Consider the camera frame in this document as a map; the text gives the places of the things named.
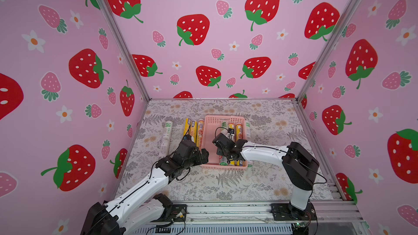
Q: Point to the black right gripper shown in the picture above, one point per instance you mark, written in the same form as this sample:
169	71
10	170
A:
222	144

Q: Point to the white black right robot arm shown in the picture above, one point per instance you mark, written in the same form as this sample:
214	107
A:
300	165

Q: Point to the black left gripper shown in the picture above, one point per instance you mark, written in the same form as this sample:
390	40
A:
198	160

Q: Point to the pink plastic basket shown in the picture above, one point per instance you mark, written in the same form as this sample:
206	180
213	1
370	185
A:
212	128

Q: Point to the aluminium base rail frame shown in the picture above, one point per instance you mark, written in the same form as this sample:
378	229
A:
326	217

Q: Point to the clear white plastic wrap roll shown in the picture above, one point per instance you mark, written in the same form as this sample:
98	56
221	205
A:
248	135

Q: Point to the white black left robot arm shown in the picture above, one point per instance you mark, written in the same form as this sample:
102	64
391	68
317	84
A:
140	204

